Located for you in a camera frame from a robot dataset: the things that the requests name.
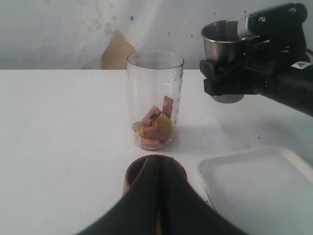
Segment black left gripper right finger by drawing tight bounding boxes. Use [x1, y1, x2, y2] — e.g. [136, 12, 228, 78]
[160, 158, 239, 235]

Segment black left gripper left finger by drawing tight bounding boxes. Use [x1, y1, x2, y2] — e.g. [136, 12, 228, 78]
[79, 156, 160, 235]

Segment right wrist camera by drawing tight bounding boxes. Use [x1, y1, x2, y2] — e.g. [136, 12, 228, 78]
[237, 3, 308, 49]

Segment brown chocolate pieces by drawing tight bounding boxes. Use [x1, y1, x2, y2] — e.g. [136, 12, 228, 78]
[136, 96, 174, 150]

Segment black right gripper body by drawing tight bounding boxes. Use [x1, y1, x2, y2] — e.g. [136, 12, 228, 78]
[200, 36, 313, 97]

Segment clear plastic measuring cup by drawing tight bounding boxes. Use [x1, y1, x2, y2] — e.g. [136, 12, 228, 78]
[127, 50, 184, 148]

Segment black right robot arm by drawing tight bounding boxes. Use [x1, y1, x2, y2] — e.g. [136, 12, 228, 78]
[200, 39, 313, 116]

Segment white rectangular tray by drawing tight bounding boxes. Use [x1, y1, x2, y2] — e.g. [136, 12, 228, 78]
[196, 146, 313, 235]

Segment brown wooden cup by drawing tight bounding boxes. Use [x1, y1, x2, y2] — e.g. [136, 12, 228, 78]
[122, 154, 189, 196]

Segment stainless steel cup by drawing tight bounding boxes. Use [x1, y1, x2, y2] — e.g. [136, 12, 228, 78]
[200, 20, 244, 104]

